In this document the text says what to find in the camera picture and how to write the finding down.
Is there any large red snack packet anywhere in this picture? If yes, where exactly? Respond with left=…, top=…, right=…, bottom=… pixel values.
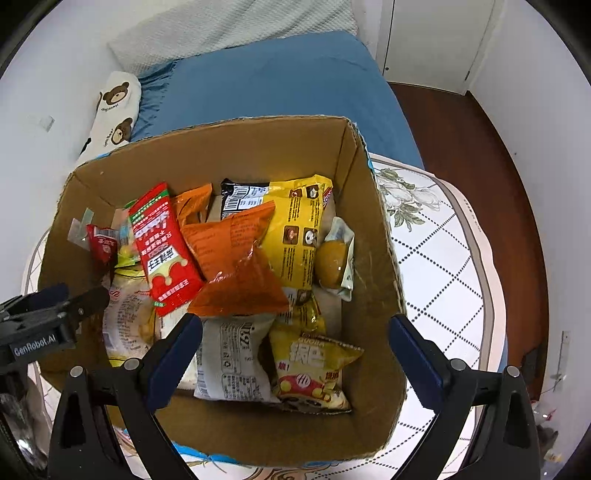
left=127, top=182, right=206, bottom=317

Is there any clear yellow candy packet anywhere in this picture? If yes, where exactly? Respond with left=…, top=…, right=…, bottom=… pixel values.
left=112, top=199, right=145, bottom=273

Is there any small orange snack packet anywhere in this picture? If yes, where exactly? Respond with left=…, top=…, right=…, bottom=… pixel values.
left=172, top=183, right=214, bottom=227

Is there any yellow snack packet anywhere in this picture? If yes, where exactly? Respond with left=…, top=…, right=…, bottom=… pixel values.
left=259, top=174, right=334, bottom=335

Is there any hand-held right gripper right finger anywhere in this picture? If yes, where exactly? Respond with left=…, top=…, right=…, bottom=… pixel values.
left=389, top=314, right=542, bottom=480

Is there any bear print pillow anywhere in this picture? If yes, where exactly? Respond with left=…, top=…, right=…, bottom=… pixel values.
left=76, top=71, right=142, bottom=167

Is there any brown cardboard box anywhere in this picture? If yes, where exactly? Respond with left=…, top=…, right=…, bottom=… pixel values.
left=37, top=115, right=409, bottom=467

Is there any clear bun packet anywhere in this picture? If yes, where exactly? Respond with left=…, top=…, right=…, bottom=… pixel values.
left=315, top=216, right=356, bottom=302

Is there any small red snack packet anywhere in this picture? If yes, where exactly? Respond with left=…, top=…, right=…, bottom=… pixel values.
left=86, top=224, right=120, bottom=271

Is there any clear plastic bag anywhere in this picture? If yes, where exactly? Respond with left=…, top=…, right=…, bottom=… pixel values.
left=0, top=369, right=51, bottom=468

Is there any white snack packet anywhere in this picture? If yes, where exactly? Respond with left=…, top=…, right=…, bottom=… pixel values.
left=193, top=316, right=282, bottom=403

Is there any black snack packet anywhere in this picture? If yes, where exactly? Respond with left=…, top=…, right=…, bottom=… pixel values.
left=219, top=179, right=271, bottom=221

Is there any large orange snack packet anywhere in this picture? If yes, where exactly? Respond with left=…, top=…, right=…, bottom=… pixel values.
left=179, top=199, right=291, bottom=318

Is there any white yellow cracker packet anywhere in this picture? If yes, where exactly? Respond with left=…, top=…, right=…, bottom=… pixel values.
left=102, top=265, right=160, bottom=368

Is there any blue bed sheet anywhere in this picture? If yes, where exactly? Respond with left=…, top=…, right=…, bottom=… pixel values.
left=130, top=31, right=426, bottom=171

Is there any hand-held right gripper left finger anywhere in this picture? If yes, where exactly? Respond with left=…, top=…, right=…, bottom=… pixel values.
left=48, top=313, right=204, bottom=480

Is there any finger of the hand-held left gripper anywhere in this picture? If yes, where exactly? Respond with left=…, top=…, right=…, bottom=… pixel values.
left=67, top=286, right=110, bottom=325
left=21, top=283, right=70, bottom=311

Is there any yellow chip packet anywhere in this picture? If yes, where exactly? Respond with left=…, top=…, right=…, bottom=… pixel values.
left=269, top=323, right=365, bottom=414

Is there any white door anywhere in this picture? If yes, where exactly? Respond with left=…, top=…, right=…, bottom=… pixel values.
left=376, top=0, right=502, bottom=95

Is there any grey green blanket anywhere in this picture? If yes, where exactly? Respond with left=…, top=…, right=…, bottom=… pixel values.
left=107, top=0, right=358, bottom=77

